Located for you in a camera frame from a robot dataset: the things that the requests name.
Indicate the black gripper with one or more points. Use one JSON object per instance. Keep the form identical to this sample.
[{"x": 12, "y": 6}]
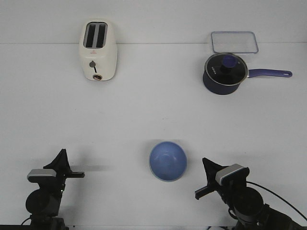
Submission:
[
  {"x": 53, "y": 179},
  {"x": 211, "y": 169}
]

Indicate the blue bowl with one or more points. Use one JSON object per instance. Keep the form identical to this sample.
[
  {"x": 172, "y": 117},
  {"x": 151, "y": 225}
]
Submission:
[{"x": 167, "y": 161}]

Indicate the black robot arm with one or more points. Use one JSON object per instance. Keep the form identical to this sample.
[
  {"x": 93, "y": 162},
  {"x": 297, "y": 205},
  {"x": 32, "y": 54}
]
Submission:
[
  {"x": 43, "y": 204},
  {"x": 245, "y": 204}
]

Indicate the dark blue saucepan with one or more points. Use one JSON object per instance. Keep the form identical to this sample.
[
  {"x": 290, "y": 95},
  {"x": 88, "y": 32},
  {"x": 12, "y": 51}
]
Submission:
[{"x": 263, "y": 73}]

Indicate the glass pot lid blue knob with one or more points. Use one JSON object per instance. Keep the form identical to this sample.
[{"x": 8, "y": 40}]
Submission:
[{"x": 226, "y": 69}]

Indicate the white two-slot toaster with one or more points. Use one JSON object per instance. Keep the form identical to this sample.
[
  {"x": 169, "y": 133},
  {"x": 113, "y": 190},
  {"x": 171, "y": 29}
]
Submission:
[{"x": 98, "y": 50}]

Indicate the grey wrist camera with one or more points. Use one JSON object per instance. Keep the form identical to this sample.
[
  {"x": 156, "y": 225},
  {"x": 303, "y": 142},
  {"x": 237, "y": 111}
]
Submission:
[
  {"x": 232, "y": 170},
  {"x": 41, "y": 175}
]

